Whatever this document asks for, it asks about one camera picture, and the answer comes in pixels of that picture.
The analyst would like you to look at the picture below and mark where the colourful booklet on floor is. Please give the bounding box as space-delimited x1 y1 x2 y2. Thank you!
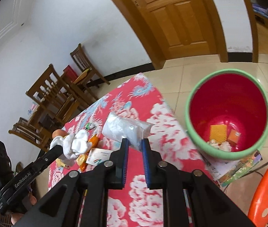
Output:
202 150 262 187

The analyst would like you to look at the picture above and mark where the wooden dining table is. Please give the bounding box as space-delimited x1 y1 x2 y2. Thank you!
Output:
28 73 92 128

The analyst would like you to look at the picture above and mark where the white tissue wad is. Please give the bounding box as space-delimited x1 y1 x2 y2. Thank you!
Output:
50 130 88 166

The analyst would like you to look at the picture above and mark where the clear plastic bag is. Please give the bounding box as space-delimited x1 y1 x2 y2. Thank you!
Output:
102 112 154 151

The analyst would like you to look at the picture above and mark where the wooden door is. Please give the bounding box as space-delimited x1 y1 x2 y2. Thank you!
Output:
112 0 228 69

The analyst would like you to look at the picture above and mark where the red floral tablecloth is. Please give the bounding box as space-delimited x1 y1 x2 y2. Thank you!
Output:
47 72 218 227

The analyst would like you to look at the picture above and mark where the green white toy keychain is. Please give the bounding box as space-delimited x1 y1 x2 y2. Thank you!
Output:
84 122 97 130

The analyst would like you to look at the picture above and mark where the orange small box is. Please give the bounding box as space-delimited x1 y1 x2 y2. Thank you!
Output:
227 129 241 145

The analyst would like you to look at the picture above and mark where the low wooden chair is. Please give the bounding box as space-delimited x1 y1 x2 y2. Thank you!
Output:
9 117 51 152

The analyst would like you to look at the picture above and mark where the yellow foam net in bucket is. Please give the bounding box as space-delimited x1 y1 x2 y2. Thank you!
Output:
209 124 227 144

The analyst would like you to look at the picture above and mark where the crumpled white tissue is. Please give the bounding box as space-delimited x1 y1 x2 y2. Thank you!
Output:
207 139 232 152

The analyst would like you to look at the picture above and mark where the orange round fruit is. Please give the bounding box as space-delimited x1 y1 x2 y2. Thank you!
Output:
52 129 68 139

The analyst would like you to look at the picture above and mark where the white paper box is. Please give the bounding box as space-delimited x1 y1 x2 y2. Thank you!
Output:
86 148 112 166

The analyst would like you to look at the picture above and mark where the person's left hand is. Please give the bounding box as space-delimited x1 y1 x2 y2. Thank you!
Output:
11 193 37 225

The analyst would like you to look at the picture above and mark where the near wooden chair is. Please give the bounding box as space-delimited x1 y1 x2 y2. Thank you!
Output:
26 64 92 124

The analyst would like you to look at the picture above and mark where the far wooden chair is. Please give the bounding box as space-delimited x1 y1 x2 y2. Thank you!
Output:
70 44 110 85

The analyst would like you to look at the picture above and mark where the red bucket green rim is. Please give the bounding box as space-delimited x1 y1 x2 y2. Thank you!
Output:
185 69 268 160

